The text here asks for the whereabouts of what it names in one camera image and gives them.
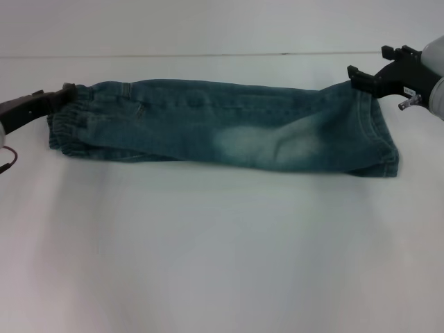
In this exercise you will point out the blue denim shorts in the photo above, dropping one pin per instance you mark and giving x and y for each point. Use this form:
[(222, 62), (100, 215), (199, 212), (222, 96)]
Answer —
[(225, 128)]

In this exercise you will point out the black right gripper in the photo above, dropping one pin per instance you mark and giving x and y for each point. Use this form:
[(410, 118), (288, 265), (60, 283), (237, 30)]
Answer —
[(406, 78)]

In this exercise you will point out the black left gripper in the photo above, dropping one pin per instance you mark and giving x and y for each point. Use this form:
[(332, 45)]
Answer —
[(24, 109)]

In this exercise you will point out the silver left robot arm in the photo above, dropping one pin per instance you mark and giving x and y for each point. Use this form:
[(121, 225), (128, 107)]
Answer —
[(2, 135)]

